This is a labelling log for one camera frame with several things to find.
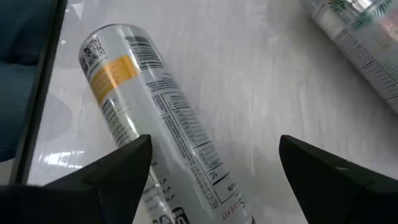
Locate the white Celsius tropical print can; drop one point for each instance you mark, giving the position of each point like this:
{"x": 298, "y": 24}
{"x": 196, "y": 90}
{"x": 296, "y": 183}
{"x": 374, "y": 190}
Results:
{"x": 367, "y": 40}

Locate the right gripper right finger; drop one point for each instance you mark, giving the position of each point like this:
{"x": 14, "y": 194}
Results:
{"x": 342, "y": 196}

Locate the white Celsius can yellow band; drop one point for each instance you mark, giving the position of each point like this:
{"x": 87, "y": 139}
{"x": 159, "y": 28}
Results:
{"x": 149, "y": 102}

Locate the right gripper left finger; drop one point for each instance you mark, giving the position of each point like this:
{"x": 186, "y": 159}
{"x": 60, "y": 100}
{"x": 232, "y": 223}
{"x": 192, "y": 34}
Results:
{"x": 77, "y": 199}

